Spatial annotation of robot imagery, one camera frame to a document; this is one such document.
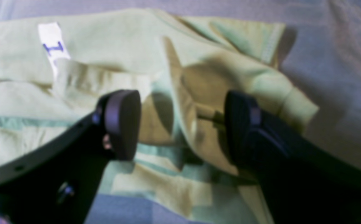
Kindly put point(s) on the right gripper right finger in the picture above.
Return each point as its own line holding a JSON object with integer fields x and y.
{"x": 300, "y": 182}

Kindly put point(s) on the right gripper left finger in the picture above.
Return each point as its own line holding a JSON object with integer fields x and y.
{"x": 57, "y": 183}

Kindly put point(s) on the light green T-shirt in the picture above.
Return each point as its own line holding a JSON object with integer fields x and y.
{"x": 53, "y": 71}

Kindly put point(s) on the sage green table cloth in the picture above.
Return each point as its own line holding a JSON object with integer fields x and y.
{"x": 320, "y": 50}

